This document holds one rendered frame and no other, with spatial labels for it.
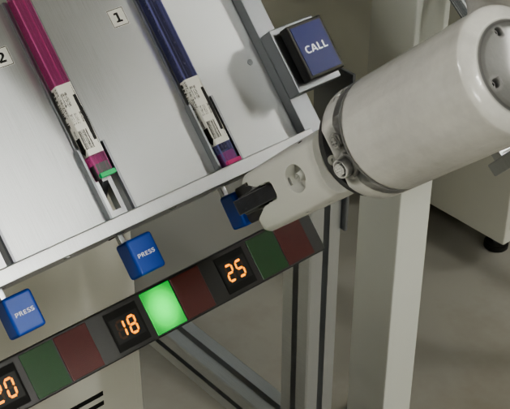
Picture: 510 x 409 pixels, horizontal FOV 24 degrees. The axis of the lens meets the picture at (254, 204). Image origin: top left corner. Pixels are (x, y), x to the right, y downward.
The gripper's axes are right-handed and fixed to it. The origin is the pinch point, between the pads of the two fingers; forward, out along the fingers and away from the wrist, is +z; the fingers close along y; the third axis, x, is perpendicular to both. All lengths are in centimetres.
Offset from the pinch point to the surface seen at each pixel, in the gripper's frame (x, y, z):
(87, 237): 3.0, -15.4, 0.3
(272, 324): -19, 46, 85
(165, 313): -5.0, -10.8, 3.4
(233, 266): -4.1, -3.2, 3.4
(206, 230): 0, 55, 105
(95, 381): -11, 3, 56
